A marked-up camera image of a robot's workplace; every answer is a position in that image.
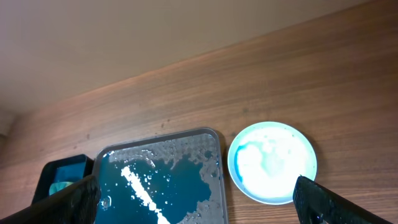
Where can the white plate top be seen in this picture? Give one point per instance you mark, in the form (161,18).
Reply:
(266,159)

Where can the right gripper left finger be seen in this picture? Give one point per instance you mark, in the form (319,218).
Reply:
(74,204)

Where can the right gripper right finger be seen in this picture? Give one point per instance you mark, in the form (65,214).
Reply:
(316,204)

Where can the small blue water tray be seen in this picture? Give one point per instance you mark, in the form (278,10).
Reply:
(70,169)

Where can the green yellow sponge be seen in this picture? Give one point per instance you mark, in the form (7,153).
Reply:
(58,186)

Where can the large dark serving tray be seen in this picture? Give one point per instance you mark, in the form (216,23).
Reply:
(174,178)

